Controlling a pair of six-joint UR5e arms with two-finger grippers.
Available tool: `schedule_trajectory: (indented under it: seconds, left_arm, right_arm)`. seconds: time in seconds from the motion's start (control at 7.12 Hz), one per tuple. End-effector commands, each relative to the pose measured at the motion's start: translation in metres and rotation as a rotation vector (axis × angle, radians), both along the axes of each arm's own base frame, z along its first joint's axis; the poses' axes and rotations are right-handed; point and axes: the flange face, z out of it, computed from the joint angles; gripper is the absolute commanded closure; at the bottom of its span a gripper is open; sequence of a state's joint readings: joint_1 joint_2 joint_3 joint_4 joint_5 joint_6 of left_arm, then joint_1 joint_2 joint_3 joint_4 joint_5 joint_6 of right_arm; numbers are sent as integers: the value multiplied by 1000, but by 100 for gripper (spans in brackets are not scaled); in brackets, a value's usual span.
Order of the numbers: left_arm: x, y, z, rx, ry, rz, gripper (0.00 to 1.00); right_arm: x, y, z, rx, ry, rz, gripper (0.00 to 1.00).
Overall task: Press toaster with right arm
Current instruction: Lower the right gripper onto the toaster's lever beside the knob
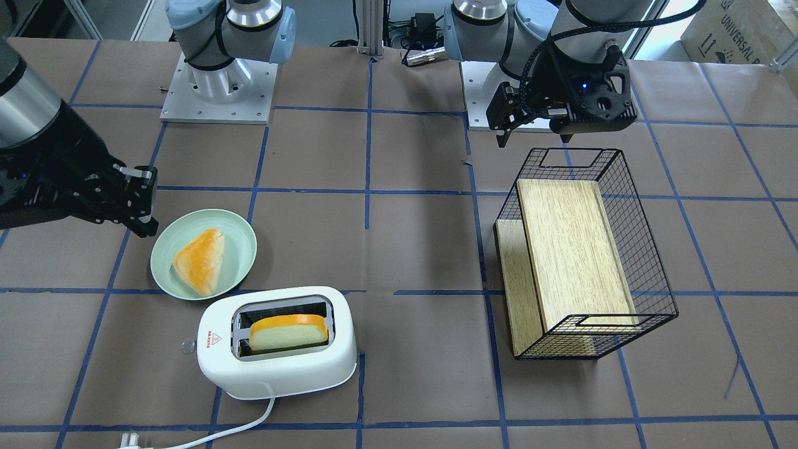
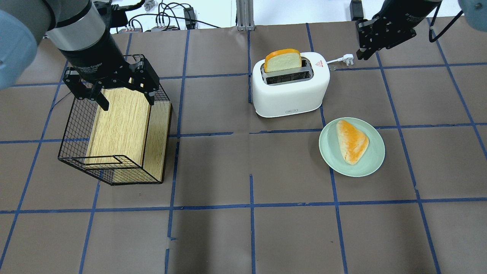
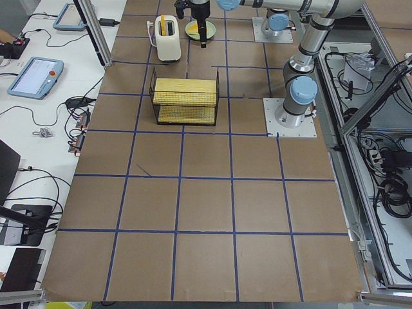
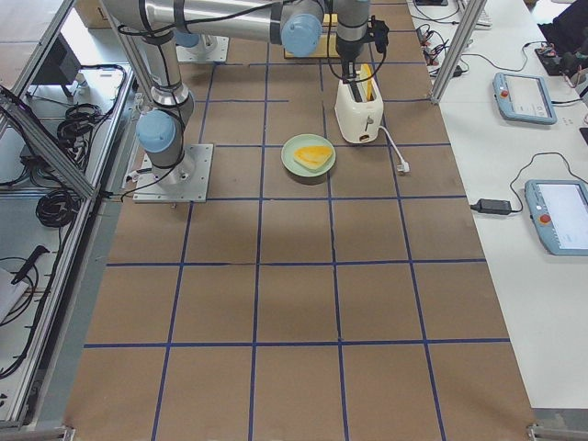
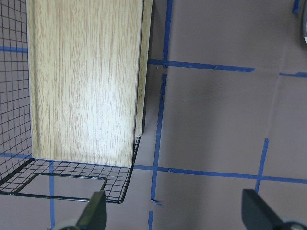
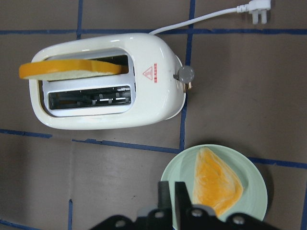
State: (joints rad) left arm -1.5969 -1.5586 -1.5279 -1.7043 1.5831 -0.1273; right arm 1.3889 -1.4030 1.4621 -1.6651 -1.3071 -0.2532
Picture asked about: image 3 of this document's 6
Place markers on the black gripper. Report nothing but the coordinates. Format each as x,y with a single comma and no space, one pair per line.
199,12

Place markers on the white toaster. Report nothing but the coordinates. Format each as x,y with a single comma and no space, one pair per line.
168,47

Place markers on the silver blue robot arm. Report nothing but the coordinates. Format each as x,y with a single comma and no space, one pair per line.
301,89
266,29

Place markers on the toast slice in toaster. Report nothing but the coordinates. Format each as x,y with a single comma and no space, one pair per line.
163,27

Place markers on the light green plate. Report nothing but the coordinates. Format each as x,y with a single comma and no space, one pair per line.
211,30

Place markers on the triangular bread on plate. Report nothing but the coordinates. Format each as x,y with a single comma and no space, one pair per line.
193,29

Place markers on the black power adapter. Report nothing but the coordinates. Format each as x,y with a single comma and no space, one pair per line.
108,22

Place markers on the light wooden shelf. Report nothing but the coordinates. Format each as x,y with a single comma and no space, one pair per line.
185,96

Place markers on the far blue teach pendant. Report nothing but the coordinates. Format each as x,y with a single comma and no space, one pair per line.
69,19

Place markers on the blue teach pendant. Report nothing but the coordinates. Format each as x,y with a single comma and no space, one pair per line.
37,78
69,19

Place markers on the near blue teach pendant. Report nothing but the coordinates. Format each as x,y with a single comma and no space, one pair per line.
37,78

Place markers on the black emergency stop box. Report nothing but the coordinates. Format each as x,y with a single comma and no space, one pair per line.
14,50

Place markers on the aluminium frame post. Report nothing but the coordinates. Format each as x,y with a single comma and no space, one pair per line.
89,18

